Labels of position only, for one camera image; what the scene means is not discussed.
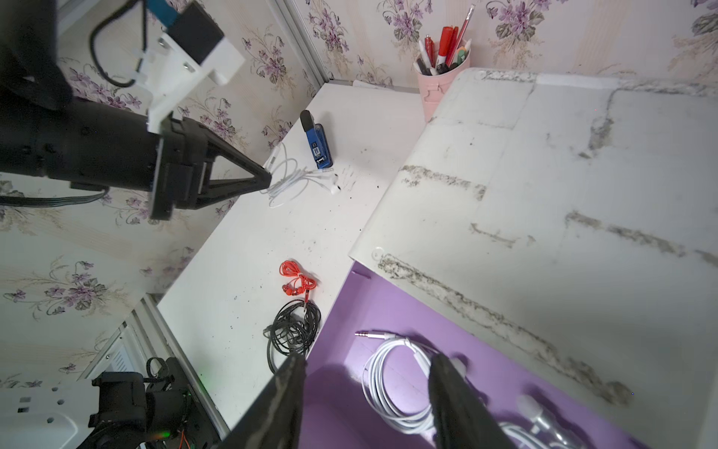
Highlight white drawer cabinet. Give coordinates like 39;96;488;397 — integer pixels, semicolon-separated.
351;68;717;448

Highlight pink pen cup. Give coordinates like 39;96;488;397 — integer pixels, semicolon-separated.
416;54;471;123

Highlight blue stapler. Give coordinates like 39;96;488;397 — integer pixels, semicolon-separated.
300;110;334;169

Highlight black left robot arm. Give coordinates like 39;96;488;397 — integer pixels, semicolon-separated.
1;1;271;221

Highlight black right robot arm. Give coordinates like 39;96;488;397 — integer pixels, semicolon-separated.
81;354;514;448

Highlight red wired earphones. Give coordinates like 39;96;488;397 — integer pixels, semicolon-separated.
279;260;318;302

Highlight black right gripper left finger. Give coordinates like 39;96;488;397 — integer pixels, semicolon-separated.
218;354;307;449

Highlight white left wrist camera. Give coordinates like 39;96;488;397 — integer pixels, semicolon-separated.
135;1;246;134

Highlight purple top drawer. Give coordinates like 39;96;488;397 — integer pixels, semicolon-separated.
296;263;652;449

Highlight red pens in cup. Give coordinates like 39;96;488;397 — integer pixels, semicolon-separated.
413;5;476;76

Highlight black wired earphones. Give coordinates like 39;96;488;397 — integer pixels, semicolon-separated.
263;299;322;373

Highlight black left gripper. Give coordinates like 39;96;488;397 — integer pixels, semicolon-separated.
149;117;271;221

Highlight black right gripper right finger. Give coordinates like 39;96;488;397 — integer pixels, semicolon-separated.
428;354;514;449

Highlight white wired earphones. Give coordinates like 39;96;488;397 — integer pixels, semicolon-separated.
260;142;340;209
499;395;587;449
355;330;439;437

